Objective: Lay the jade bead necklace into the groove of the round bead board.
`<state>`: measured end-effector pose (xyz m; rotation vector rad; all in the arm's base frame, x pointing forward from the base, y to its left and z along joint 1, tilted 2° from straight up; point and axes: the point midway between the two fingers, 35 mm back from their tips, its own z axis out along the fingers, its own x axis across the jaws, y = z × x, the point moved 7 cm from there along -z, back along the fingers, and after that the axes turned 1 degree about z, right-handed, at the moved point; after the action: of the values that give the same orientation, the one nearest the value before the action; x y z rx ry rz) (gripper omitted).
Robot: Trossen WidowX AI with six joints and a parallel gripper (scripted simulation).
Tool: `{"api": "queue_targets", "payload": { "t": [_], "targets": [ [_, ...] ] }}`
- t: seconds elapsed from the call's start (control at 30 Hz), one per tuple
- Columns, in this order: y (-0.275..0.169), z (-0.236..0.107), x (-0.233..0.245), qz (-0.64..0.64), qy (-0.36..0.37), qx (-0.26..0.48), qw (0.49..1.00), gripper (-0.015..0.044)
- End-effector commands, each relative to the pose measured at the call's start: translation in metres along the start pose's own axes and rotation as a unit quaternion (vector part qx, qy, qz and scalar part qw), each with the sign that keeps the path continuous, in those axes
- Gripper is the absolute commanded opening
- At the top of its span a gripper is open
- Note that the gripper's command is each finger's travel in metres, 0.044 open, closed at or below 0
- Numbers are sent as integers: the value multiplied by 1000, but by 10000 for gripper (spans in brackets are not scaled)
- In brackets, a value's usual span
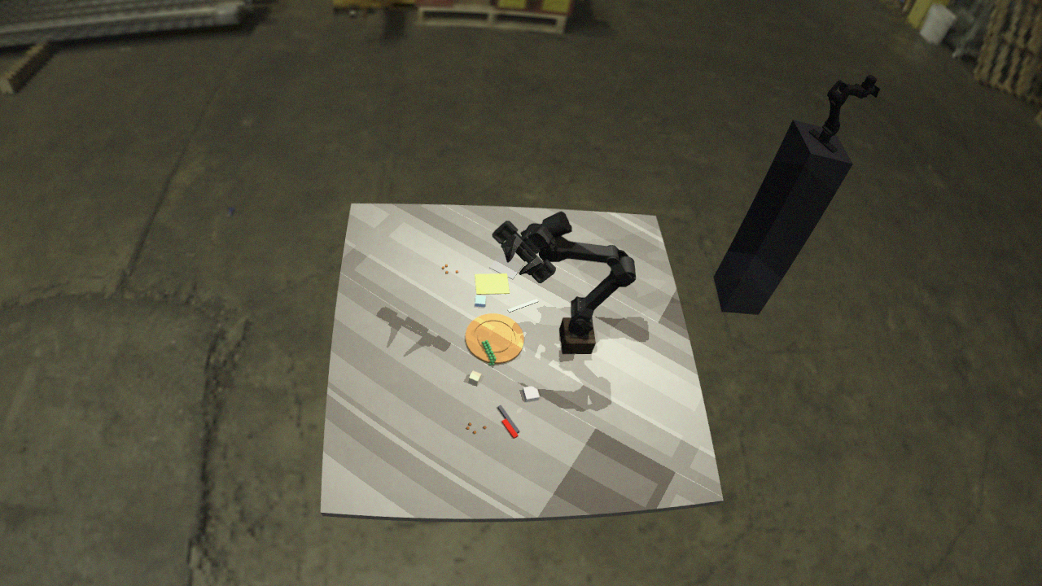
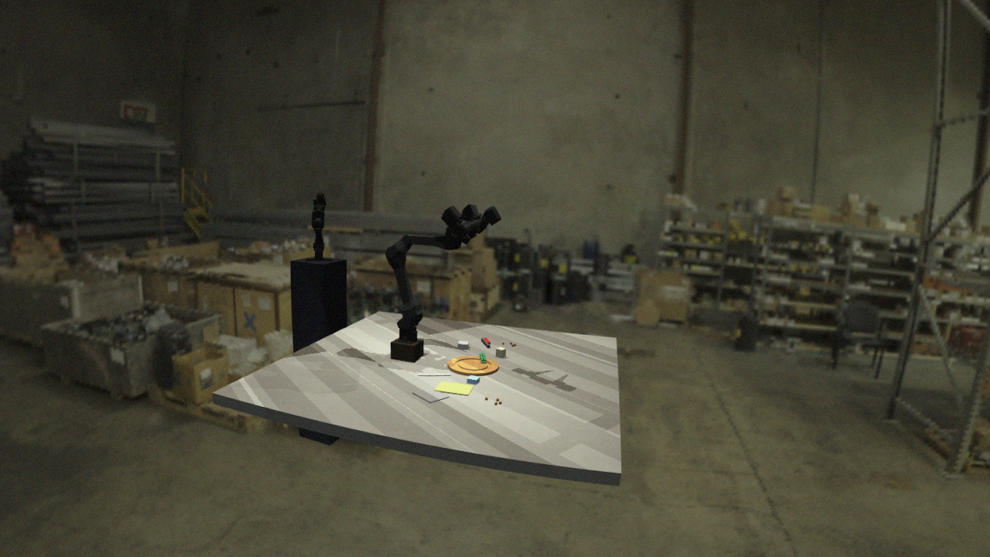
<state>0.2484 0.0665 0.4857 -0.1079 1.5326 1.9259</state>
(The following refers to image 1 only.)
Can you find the tan round board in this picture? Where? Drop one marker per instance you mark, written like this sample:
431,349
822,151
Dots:
502,333

